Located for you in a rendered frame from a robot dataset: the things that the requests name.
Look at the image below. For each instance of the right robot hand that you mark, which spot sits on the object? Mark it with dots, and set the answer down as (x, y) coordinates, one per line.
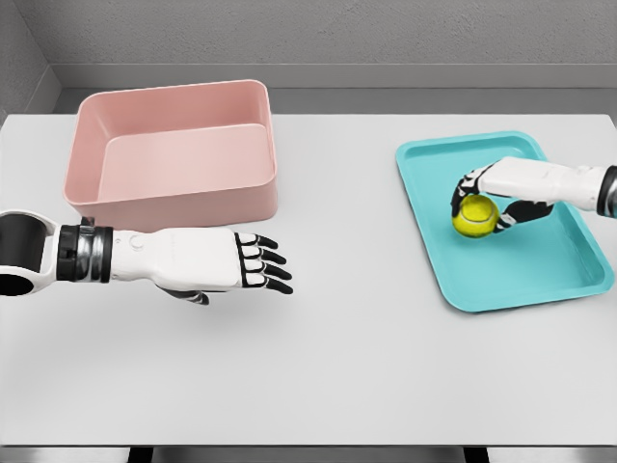
(506, 181)

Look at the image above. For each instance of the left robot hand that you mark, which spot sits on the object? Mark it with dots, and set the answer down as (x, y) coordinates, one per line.
(207, 258)

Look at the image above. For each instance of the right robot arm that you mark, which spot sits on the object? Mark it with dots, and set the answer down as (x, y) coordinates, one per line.
(578, 185)

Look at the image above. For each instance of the blue plastic tray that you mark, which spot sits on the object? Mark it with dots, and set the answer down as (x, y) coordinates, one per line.
(544, 260)

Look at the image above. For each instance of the yellow tennis ball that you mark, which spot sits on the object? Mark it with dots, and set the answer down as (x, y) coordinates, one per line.
(474, 216)

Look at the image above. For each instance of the pink plastic basket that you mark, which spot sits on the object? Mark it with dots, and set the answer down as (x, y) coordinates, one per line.
(183, 159)

